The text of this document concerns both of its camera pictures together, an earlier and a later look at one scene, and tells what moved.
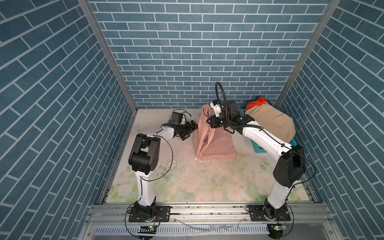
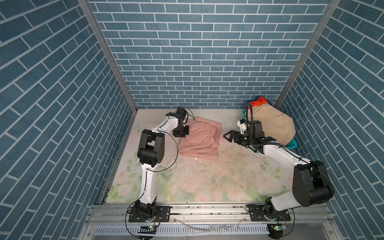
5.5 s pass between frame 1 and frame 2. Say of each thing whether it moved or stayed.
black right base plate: stayed
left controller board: stayed
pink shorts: moved
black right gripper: moved
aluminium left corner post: stayed
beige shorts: stayed
